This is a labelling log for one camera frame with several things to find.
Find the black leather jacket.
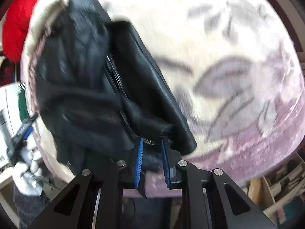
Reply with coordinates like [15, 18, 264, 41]
[36, 0, 197, 174]

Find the white gloved left hand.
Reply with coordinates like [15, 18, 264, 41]
[12, 140, 43, 196]

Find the wooden storage shelf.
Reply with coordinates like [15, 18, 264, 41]
[242, 153, 304, 228]

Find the red cloth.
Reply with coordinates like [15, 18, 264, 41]
[2, 0, 38, 62]

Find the floral plush bed blanket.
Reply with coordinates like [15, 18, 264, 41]
[21, 0, 304, 185]

